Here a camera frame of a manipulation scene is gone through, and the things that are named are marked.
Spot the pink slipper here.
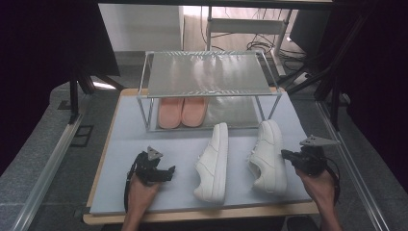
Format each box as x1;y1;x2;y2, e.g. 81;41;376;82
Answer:
181;96;208;128
157;97;185;130

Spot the white cabinet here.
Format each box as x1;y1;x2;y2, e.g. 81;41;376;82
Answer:
97;3;185;52

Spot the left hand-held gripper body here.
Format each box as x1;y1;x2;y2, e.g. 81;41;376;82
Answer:
134;145;166;187

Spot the grey metal shoe rack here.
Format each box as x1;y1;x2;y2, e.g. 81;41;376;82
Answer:
136;49;283;133

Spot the white power strip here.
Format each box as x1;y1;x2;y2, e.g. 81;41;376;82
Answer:
293;71;314;87

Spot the black metal stand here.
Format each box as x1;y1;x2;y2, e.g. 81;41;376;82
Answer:
282;13;370;131
67;64;127;125

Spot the white metal desk frame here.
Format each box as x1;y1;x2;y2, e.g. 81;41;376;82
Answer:
205;6;294;78

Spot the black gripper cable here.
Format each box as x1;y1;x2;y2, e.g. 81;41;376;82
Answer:
323;156;342;206
123;152;143;214

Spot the black floor bracket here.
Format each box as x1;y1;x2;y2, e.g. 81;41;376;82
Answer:
69;124;94;148

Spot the aluminium rail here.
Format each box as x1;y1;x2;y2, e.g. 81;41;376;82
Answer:
9;112;86;231
316;100;391;231

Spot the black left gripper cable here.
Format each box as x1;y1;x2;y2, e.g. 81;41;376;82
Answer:
123;152;143;214

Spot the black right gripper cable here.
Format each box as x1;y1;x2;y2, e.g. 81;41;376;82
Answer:
323;156;342;206

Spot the white sneaker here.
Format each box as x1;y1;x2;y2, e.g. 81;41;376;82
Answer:
245;119;288;195
191;121;230;205

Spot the bundle of black cables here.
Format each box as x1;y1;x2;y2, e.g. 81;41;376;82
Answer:
245;32;309;63

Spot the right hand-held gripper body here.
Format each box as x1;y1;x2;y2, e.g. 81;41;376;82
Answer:
293;134;341;177

